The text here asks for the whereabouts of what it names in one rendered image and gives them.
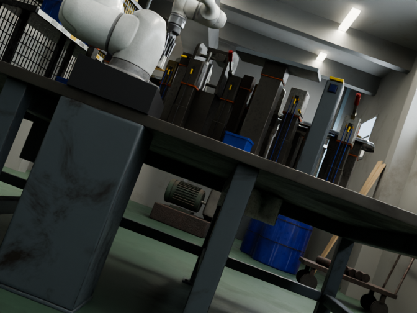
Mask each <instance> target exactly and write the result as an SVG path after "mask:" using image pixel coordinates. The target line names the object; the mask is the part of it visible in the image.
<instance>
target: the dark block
mask: <svg viewBox="0 0 417 313"><path fill-rule="evenodd" d="M183 55H185V56H188V57H190V58H192V56H193V55H192V54H190V53H186V52H183ZM189 61H190V59H186V58H183V57H181V60H180V62H179V68H178V70H177V73H176V76H175V78H174V81H173V84H172V86H171V89H170V91H169V94H168V96H167V99H166V102H165V104H164V109H163V111H162V113H161V117H160V118H159V119H161V120H163V121H166V122H167V120H168V117H169V114H170V112H171V109H172V107H173V104H175V102H176V99H177V97H178V94H179V92H180V89H181V86H182V84H181V81H182V79H183V77H184V74H185V72H186V69H187V66H188V64H189Z"/></svg>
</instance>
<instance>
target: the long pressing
mask: <svg viewBox="0 0 417 313"><path fill-rule="evenodd" d="M161 78H162V77H160V76H156V75H151V77H150V79H149V80H153V79H154V82H155V81H161ZM282 117H283V114H279V118H278V123H279V125H280V122H281V119H282ZM302 125H303V126H302ZM304 126H305V127H304ZM310 126H311V123H309V122H305V121H301V122H299V125H298V127H297V130H299V131H302V132H305V133H306V131H307V128H308V127H309V128H310ZM328 133H329V134H328V136H327V138H326V139H328V140H329V139H330V137H331V136H333V137H334V136H335V135H337V136H338V135H339V132H338V131H335V130H331V129H330V130H329V132H328ZM330 134H331V135H330ZM355 142H358V143H361V144H362V150H363V151H366V152H371V153H374V149H375V146H374V144H373V143H372V142H370V141H368V140H364V139H362V138H358V137H356V139H355Z"/></svg>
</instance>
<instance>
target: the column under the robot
mask: <svg viewBox="0 0 417 313"><path fill-rule="evenodd" d="M152 139H153V136H152V135H151V134H150V133H149V131H147V130H146V129H145V127H144V126H143V125H141V124H137V123H136V122H132V121H130V120H127V119H124V118H122V117H119V116H116V115H114V114H111V113H109V112H106V111H103V110H100V109H98V108H95V107H92V106H89V105H87V104H84V103H81V102H79V101H76V100H74V99H71V98H68V97H66V96H61V97H60V100H59V101H58V104H57V106H56V109H55V111H54V114H53V117H52V119H51V121H50V124H49V126H48V129H47V132H46V134H45V136H44V139H43V142H42V144H41V146H40V149H39V151H38V154H37V156H36V159H35V161H34V164H33V166H32V169H31V171H30V174H29V177H28V178H27V181H26V184H25V186H24V189H23V191H22V194H21V196H20V199H19V202H18V203H17V206H16V209H15V211H14V213H13V216H12V219H11V221H10V223H9V226H8V228H7V231H6V234H5V236H4V238H3V241H2V244H1V246H0V288H2V289H5V290H6V291H10V292H12V293H14V294H17V295H20V296H22V297H25V298H27V299H30V300H33V301H35V302H38V303H41V304H43V305H45V306H48V307H51V308H53V309H56V310H58V311H61V312H64V313H75V312H76V311H78V310H79V309H80V308H82V306H84V305H85V304H87V303H88V302H89V301H90V300H91V299H92V298H93V296H92V295H93V293H94V290H95V288H96V285H97V282H98V280H99V277H100V275H101V272H102V269H103V267H104V264H105V261H106V259H107V256H108V254H109V251H110V248H111V246H112V243H113V241H114V238H115V235H116V233H117V230H118V228H119V225H120V222H121V220H122V217H123V215H124V212H125V210H126V207H127V204H128V202H129V199H130V196H131V194H132V191H133V189H134V186H135V183H136V181H137V178H138V175H139V174H140V170H141V168H142V166H143V162H144V160H145V158H146V154H147V153H148V150H149V147H150V145H151V142H152Z"/></svg>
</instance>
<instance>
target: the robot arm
mask: <svg viewBox="0 0 417 313"><path fill-rule="evenodd" d="M201 1H202V2H203V3H201V2H198V1H196V0H174V3H173V6H172V12H171V15H170V17H169V20H168V26H167V28H166V22H165V20H164V19H163V18H162V17H161V16H160V15H159V14H157V13H155V12H153V11H151V10H148V9H140V10H137V11H135V12H134V13H133V15H132V14H124V7H123V3H124V2H125V0H63V2H62V3H61V6H60V10H59V14H58V18H59V20H60V22H61V24H62V26H63V27H64V28H65V29H66V30H67V31H68V32H69V33H70V34H71V35H72V36H74V37H76V38H77V39H79V40H80V41H82V42H84V43H86V44H88V45H91V46H93V47H96V48H98V49H101V50H104V51H106V52H109V53H110V54H111V55H112V56H113V57H112V59H111V61H110V62H109V64H106V63H104V64H106V65H109V66H111V67H113V68H115V69H118V70H120V71H123V72H124V73H127V74H129V75H131V76H134V77H136V78H138V79H140V80H143V81H145V82H147V83H150V84H152V85H154V86H156V87H158V86H157V85H155V84H153V83H152V82H150V80H149V79H150V77H151V75H152V73H153V71H154V70H155V68H156V67H160V68H161V69H163V66H164V63H165V61H166V58H169V56H170V54H171V52H172V50H173V48H174V46H175V45H176V42H174V41H175V39H176V36H179V34H180V32H181V29H183V28H184V25H185V23H186V20H187V19H189V20H193V21H195V22H197V23H198V24H201V25H203V26H206V27H209V28H211V29H220V28H222V27H223V26H224V25H225V22H226V14H225V13H224V12H223V11H221V10H220V8H219V7H218V6H217V5H216V4H215V1H214V0H201ZM166 31H167V33H166ZM158 89H159V91H160V87H158Z"/></svg>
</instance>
